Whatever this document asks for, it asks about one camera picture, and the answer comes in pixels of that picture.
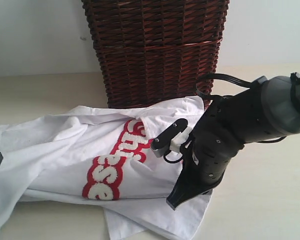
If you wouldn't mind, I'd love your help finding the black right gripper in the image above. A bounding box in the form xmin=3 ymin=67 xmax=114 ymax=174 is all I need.
xmin=166 ymin=96 xmax=244 ymax=210

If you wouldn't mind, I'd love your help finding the white t-shirt red lettering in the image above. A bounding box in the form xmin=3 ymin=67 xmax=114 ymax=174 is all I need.
xmin=0 ymin=96 xmax=211 ymax=240

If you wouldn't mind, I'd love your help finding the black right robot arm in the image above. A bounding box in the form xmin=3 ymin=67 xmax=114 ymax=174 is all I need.
xmin=166 ymin=73 xmax=300 ymax=209

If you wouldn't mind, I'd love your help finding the dark brown wicker basket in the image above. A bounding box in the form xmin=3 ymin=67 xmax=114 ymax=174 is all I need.
xmin=82 ymin=0 xmax=229 ymax=109

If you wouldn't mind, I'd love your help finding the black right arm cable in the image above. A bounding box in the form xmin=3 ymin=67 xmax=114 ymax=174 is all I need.
xmin=162 ymin=72 xmax=291 ymax=165

